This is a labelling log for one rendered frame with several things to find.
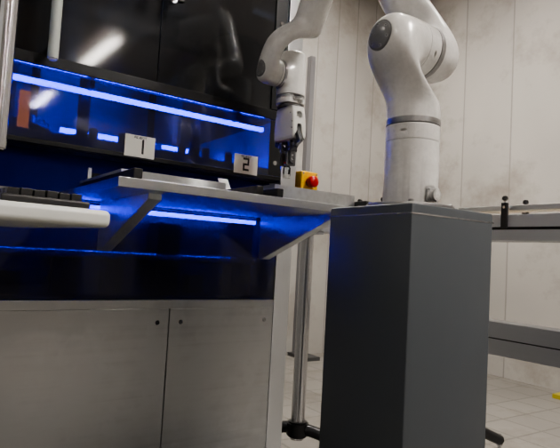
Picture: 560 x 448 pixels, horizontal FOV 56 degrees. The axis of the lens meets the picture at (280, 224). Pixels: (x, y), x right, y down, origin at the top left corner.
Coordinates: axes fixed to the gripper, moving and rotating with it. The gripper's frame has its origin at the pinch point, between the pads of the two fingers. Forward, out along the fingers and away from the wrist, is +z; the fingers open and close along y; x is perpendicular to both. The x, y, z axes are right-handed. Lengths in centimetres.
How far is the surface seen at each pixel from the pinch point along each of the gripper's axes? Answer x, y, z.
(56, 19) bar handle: 64, 7, -25
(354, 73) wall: -203, 194, -127
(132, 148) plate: 41.5, 14.7, 1.5
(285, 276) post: -12.3, 15.2, 34.7
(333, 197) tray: -0.3, -20.9, 12.8
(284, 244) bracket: -1.2, 1.4, 25.1
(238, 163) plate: 7.9, 14.6, 0.5
